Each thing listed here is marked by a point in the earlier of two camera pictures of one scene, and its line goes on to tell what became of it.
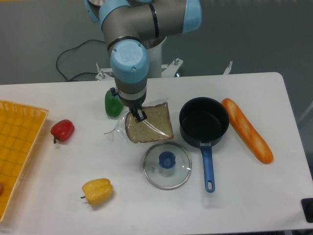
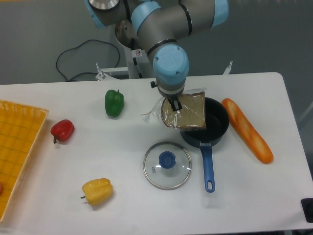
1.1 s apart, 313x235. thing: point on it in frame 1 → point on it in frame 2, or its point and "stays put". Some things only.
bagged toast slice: [158, 126] → [191, 116]
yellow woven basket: [19, 126] stays put
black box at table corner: [307, 206] stays put
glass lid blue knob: [167, 166] stays put
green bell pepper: [113, 104] stays put
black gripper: [135, 105] → [176, 105]
